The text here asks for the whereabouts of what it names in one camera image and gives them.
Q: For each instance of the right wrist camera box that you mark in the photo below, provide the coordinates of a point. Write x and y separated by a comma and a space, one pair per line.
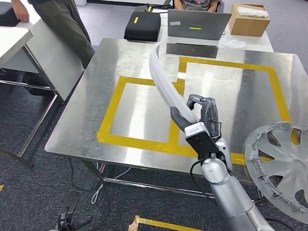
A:
201, 142

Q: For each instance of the clear plastic bag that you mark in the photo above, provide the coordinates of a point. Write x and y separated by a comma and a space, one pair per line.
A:
232, 43

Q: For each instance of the white curved plastic part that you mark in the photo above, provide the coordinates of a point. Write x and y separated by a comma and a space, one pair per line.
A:
162, 84

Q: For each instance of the white cloth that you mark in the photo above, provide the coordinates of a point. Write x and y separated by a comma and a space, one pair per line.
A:
252, 12

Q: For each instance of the yellow floor tape outline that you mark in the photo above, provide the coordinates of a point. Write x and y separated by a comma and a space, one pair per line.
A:
156, 224

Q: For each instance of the cardboard box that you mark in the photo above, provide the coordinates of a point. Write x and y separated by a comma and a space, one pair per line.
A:
247, 27

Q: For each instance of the grey laptop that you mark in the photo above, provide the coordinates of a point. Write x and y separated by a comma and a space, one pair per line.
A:
197, 24

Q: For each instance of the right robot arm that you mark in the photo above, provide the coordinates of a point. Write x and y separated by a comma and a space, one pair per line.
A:
228, 191

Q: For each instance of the silver wheel hubcap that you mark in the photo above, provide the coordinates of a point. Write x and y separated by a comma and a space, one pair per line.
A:
284, 165

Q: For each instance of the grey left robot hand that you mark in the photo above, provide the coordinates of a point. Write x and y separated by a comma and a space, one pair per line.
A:
66, 221

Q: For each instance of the black zip case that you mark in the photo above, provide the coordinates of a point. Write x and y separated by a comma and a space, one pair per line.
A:
142, 28

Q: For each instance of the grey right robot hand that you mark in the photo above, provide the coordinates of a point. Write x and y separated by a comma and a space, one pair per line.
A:
179, 118

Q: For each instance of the black device with yellow label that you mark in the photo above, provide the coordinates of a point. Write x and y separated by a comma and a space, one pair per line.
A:
149, 8

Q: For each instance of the stainless steel workbench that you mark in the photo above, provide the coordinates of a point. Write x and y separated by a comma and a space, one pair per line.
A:
134, 108

